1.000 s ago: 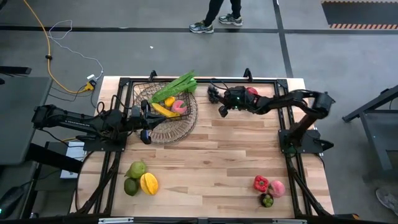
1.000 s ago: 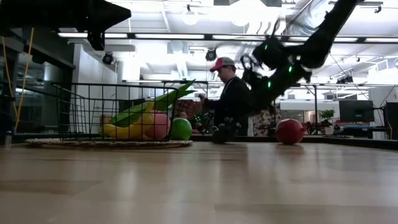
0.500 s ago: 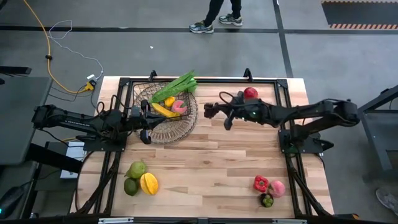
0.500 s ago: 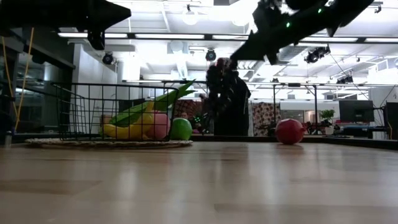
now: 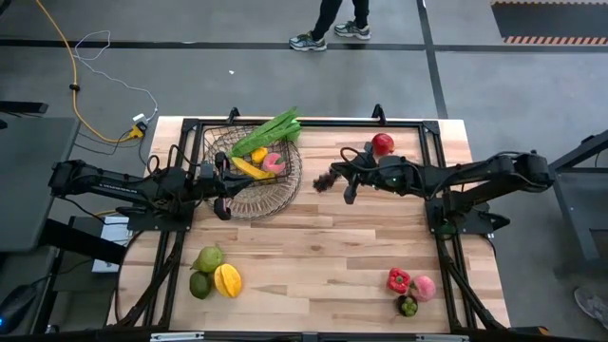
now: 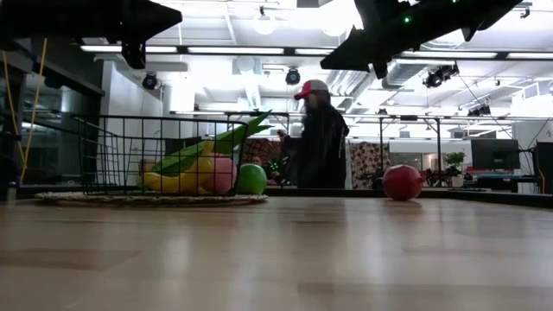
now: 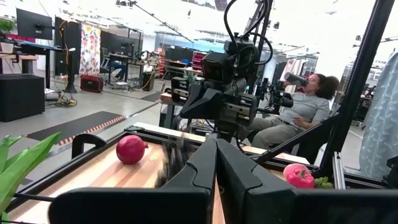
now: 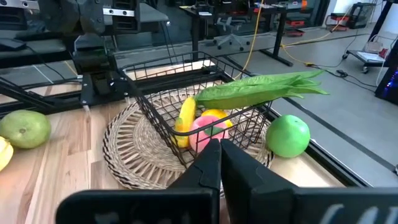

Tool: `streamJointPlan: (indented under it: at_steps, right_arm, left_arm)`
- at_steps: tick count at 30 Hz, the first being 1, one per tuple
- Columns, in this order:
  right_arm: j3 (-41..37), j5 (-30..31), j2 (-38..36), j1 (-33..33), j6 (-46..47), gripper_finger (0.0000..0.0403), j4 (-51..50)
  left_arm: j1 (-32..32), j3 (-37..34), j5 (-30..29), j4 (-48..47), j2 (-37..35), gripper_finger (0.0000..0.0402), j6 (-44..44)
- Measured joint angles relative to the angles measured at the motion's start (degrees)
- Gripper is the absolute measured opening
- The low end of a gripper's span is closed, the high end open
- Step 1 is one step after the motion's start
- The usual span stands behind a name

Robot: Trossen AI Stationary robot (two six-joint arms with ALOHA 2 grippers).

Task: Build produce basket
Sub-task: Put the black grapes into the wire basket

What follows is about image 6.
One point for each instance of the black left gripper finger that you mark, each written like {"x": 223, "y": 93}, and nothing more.
{"x": 147, "y": 21}

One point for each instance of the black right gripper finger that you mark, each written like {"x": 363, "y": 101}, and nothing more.
{"x": 367, "y": 47}

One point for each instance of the red apple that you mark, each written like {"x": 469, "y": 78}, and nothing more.
{"x": 402, "y": 182}

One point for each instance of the green romaine lettuce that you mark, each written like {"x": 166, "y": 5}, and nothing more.
{"x": 233, "y": 138}

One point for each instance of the yellow banana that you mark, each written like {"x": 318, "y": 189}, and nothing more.
{"x": 181, "y": 181}

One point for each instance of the pink peach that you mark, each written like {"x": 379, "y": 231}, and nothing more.
{"x": 222, "y": 175}

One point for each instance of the green apple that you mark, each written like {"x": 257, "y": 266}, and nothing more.
{"x": 251, "y": 179}

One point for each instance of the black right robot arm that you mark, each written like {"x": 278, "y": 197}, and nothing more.
{"x": 492, "y": 10}

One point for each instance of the black ceiling spotlight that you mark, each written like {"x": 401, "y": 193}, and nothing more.
{"x": 150, "y": 81}
{"x": 292, "y": 76}
{"x": 440, "y": 75}

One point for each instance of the black beam with light strips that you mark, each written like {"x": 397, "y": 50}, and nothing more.
{"x": 235, "y": 50}

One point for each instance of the round ceiling lamp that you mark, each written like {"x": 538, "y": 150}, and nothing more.
{"x": 256, "y": 25}

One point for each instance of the person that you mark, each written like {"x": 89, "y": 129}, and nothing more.
{"x": 322, "y": 147}

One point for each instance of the brown patterned cloth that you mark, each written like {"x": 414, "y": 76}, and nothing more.
{"x": 367, "y": 164}

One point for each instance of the potted green plant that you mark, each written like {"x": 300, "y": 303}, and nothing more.
{"x": 455, "y": 160}

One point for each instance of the black monitor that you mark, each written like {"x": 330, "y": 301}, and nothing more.
{"x": 545, "y": 168}
{"x": 494, "y": 153}

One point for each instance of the red patterned cloth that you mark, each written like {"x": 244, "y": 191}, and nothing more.
{"x": 259, "y": 151}

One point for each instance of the round woven placemat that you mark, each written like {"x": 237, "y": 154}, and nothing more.
{"x": 129, "y": 199}

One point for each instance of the grey cylinder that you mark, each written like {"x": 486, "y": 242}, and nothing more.
{"x": 11, "y": 193}

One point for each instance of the black aluminium rig frame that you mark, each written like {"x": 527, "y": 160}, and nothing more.
{"x": 475, "y": 196}

